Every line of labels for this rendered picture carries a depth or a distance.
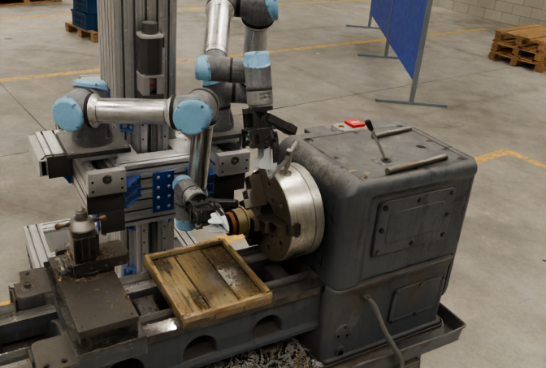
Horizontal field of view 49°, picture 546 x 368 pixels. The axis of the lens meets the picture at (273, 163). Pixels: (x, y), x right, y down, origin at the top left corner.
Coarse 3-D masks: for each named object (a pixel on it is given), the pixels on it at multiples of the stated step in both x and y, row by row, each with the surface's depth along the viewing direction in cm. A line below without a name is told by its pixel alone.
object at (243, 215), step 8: (240, 208) 193; (232, 216) 189; (240, 216) 190; (248, 216) 190; (232, 224) 188; (240, 224) 189; (248, 224) 190; (232, 232) 189; (240, 232) 191; (248, 232) 192
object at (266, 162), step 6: (264, 150) 171; (270, 150) 171; (264, 156) 171; (270, 156) 172; (258, 162) 170; (264, 162) 171; (270, 162) 172; (276, 162) 172; (264, 168) 172; (270, 168) 172
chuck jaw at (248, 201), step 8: (248, 176) 197; (256, 176) 198; (248, 184) 199; (256, 184) 197; (248, 192) 195; (256, 192) 196; (248, 200) 194; (256, 200) 196; (264, 200) 197; (248, 208) 194
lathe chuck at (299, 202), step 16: (288, 176) 191; (272, 192) 192; (288, 192) 186; (304, 192) 189; (256, 208) 205; (272, 208) 194; (288, 208) 185; (304, 208) 187; (304, 224) 187; (272, 240) 197; (288, 240) 188; (304, 240) 189; (272, 256) 199; (288, 256) 192
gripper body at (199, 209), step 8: (184, 200) 199; (192, 200) 200; (200, 200) 201; (184, 208) 200; (192, 208) 194; (200, 208) 192; (208, 208) 193; (192, 216) 196; (200, 216) 191; (208, 216) 194; (200, 224) 193; (208, 224) 194
